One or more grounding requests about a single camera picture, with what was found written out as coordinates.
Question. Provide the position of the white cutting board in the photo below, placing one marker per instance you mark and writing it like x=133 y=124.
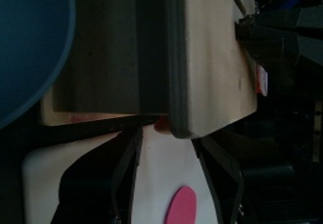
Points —
x=164 y=164

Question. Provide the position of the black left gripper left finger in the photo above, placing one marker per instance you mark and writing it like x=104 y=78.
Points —
x=125 y=171

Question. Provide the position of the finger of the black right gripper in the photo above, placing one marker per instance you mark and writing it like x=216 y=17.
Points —
x=245 y=29

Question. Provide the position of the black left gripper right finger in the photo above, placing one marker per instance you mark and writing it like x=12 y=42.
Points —
x=223 y=177

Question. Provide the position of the wooden drawer box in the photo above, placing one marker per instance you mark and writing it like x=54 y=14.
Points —
x=219 y=60

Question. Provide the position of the pink dough disc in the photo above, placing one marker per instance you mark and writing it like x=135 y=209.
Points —
x=183 y=207

